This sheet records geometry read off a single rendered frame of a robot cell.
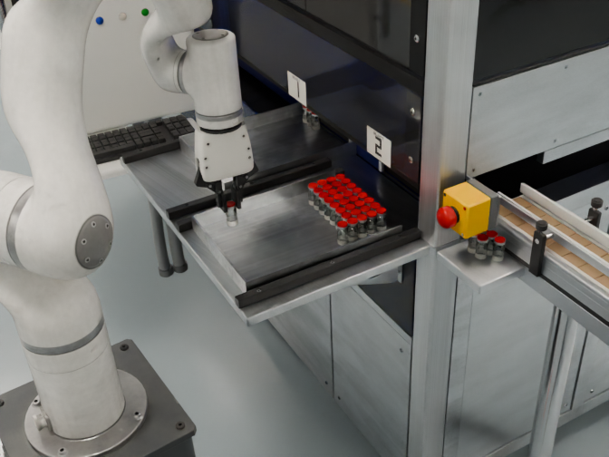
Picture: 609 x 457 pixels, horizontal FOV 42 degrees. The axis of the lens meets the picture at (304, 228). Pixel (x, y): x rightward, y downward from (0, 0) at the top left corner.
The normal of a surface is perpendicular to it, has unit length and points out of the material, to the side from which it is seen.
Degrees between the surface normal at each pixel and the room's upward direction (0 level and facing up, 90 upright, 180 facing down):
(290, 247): 0
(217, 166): 90
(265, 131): 0
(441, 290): 90
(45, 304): 32
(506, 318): 90
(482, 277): 0
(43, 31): 78
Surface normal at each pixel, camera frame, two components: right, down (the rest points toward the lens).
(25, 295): 0.29, -0.43
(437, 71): -0.87, 0.31
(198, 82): -0.54, 0.46
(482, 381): 0.49, 0.48
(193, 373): -0.04, -0.82
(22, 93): -0.12, 0.17
